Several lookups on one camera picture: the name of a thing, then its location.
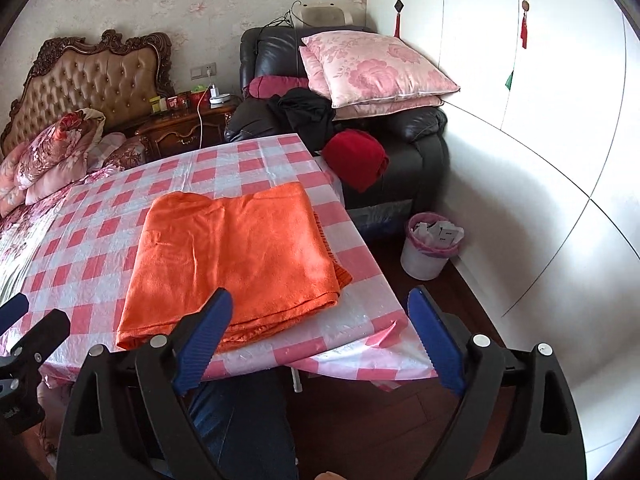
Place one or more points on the red cup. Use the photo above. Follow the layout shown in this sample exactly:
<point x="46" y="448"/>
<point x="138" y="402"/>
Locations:
<point x="174" y="102"/>

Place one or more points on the pink checked plastic tablecloth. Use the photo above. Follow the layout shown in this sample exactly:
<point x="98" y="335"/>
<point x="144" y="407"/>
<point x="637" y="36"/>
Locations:
<point x="100" y="240"/>

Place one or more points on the pink floral quilt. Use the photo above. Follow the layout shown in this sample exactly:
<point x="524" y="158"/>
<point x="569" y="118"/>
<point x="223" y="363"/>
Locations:
<point x="55" y="145"/>

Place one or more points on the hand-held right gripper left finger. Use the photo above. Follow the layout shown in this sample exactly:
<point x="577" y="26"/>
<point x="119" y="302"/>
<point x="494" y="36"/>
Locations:
<point x="210" y="330"/>

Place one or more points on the white wardrobe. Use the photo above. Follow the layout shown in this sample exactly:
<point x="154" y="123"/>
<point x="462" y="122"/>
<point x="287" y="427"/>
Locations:
<point x="500" y="160"/>

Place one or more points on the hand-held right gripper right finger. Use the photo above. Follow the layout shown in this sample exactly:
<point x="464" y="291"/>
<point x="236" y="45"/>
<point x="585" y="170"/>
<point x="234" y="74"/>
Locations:
<point x="435" y="335"/>

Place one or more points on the red box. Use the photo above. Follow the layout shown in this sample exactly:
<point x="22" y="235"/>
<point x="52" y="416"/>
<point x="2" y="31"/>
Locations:
<point x="199" y="97"/>

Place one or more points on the beige appliance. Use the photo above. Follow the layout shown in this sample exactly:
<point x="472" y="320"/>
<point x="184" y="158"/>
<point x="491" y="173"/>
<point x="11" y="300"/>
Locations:
<point x="325" y="16"/>

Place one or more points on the white trash bin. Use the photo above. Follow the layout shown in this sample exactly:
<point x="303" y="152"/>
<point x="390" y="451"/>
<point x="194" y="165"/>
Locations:
<point x="420" y="262"/>

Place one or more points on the red knot ornament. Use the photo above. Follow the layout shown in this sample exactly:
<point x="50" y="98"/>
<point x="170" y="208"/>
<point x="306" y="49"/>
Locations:
<point x="398" y="7"/>

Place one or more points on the red tassel bead ornament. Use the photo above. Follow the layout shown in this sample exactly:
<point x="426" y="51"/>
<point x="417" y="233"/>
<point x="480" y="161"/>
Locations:
<point x="524" y="5"/>

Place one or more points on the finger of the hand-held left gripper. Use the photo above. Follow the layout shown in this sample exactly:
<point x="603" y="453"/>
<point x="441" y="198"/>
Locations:
<point x="12" y="310"/>
<point x="50" y="330"/>

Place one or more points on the maroon cushion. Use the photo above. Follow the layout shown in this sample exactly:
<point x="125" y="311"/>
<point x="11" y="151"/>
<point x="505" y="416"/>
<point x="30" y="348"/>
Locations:
<point x="270" y="87"/>

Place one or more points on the yellow green box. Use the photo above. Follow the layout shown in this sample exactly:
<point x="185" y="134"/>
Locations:
<point x="159" y="105"/>

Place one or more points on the black garment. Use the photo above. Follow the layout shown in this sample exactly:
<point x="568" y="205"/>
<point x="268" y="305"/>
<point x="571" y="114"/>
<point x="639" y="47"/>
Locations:
<point x="305" y="115"/>

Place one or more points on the floral bed sheet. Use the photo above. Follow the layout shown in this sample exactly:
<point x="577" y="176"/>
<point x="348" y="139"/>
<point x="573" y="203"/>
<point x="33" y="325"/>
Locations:
<point x="20" y="240"/>

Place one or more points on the carved wooden nightstand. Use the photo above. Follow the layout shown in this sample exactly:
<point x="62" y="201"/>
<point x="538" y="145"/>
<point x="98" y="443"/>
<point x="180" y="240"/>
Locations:
<point x="175" y="132"/>

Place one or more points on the wall socket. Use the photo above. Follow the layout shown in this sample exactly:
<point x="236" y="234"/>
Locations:
<point x="202" y="70"/>

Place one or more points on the white round device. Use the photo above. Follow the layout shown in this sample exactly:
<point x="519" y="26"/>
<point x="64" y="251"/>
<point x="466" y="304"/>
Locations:
<point x="220" y="99"/>

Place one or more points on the white table leg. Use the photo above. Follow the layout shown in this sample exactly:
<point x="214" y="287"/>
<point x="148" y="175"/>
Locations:
<point x="296" y="382"/>

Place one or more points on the clear bag of bottles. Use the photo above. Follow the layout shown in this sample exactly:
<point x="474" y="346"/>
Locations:
<point x="380" y="220"/>

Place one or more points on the orange pants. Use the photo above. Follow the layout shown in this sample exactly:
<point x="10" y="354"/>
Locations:
<point x="235" y="250"/>

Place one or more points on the tufted brown carved headboard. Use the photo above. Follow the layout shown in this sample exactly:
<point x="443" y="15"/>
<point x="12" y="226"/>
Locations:
<point x="100" y="80"/>

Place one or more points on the black leather armchair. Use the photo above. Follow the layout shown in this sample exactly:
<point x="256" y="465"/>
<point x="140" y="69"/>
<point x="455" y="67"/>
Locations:
<point x="425" y="160"/>

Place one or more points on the red folded cloth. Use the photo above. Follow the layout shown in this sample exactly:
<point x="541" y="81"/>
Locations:
<point x="355" y="157"/>

